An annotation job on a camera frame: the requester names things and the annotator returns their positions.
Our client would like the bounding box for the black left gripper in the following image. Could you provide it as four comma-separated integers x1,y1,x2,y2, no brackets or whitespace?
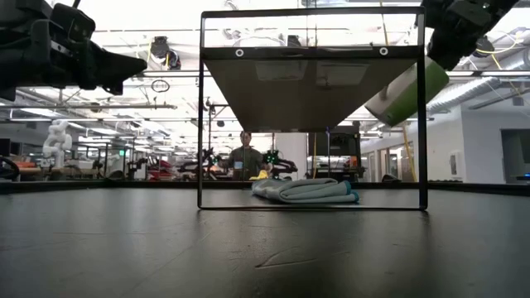
0,0,148,103

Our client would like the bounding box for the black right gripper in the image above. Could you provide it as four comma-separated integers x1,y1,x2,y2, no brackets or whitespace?
416,0,518,71

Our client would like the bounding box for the green and white mug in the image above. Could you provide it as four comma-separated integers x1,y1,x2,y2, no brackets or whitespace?
364,55,451,127

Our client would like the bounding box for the black cabinet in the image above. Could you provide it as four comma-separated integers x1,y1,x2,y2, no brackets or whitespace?
308,126,365,182

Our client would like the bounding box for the person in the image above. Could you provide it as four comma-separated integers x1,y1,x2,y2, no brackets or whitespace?
225,131,272,182

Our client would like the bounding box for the folded grey cloth teal edge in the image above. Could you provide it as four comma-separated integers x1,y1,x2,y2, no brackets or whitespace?
251,177,360,204

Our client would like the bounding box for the black table frame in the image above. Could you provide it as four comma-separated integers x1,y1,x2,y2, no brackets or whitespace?
0,180,530,196

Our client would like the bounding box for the black frame wooden shelf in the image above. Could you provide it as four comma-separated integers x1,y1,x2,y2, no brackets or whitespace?
197,6,428,211

